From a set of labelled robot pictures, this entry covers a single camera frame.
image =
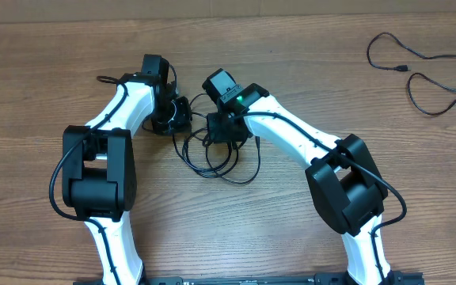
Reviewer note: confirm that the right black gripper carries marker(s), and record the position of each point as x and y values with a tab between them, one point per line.
226	129

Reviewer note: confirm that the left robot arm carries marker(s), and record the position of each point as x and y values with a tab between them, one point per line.
97	168

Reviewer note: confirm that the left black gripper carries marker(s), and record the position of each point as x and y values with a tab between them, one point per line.
181	123

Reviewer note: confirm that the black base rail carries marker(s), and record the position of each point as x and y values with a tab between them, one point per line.
396	278

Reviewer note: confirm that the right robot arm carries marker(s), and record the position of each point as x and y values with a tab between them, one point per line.
343	179

